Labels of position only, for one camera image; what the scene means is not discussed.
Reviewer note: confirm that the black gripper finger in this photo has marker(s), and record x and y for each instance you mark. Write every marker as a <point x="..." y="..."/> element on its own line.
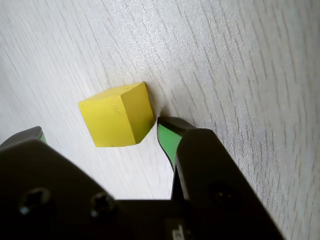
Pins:
<point x="212" y="162"/>
<point x="37" y="175"/>

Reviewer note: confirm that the yellow wooden cube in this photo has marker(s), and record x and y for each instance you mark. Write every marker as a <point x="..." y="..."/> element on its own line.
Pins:
<point x="112" y="117"/>

